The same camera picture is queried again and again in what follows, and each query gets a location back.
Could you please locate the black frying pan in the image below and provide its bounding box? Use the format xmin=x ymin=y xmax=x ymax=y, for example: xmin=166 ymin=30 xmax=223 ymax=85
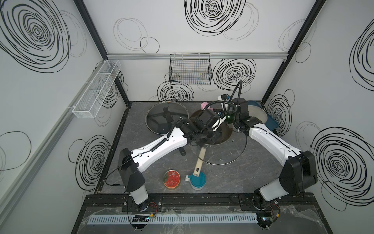
xmin=146 ymin=101 xmax=190 ymax=160

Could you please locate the white slotted cable duct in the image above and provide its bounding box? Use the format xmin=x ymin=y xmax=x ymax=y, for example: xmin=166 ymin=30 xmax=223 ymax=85
xmin=87 ymin=213 xmax=258 ymax=225

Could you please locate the teal lidded cup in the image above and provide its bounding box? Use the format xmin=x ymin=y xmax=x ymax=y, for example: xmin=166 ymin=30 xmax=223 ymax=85
xmin=185 ymin=172 xmax=206 ymax=191

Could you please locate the teal tray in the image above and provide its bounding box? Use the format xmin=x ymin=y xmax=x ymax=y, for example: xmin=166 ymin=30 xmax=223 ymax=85
xmin=247 ymin=101 xmax=279 ymax=131

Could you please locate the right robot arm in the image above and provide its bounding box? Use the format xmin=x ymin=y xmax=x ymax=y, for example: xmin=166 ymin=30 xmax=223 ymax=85
xmin=218 ymin=95 xmax=318 ymax=210

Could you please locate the glass pot lid black knob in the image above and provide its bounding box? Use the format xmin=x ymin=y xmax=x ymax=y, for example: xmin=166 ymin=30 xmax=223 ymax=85
xmin=190 ymin=124 xmax=248 ymax=166

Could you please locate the glass lid on black pan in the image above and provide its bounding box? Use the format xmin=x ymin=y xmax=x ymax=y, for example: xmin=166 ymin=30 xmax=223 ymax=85
xmin=145 ymin=101 xmax=190 ymax=135

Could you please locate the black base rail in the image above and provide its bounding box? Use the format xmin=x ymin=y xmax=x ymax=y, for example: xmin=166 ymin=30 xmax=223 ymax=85
xmin=82 ymin=193 xmax=317 ymax=211

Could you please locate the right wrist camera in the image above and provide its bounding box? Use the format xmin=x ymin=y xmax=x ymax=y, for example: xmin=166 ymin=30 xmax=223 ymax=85
xmin=217 ymin=94 xmax=231 ymax=112

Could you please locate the grey round plate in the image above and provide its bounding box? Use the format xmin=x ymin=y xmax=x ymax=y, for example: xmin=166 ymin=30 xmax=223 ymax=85
xmin=248 ymin=105 xmax=268 ymax=123

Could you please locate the white mesh shelf basket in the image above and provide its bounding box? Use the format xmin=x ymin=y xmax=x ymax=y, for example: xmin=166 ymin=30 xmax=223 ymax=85
xmin=72 ymin=60 xmax=121 ymax=119

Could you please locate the pink cloth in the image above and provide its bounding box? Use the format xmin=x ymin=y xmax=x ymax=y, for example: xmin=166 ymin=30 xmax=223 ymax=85
xmin=201 ymin=102 xmax=208 ymax=110

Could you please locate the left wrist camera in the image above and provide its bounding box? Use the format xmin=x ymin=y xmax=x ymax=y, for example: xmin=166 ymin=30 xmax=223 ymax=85
xmin=211 ymin=117 xmax=226 ymax=132

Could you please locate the black wire basket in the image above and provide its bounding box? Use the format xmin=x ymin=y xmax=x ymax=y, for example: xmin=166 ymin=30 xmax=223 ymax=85
xmin=168 ymin=53 xmax=213 ymax=85

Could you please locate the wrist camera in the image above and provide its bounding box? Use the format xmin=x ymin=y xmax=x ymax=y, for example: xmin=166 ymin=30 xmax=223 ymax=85
xmin=211 ymin=117 xmax=226 ymax=132
xmin=217 ymin=94 xmax=231 ymax=112

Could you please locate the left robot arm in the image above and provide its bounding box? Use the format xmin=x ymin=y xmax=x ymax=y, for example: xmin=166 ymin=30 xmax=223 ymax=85
xmin=117 ymin=109 xmax=226 ymax=212

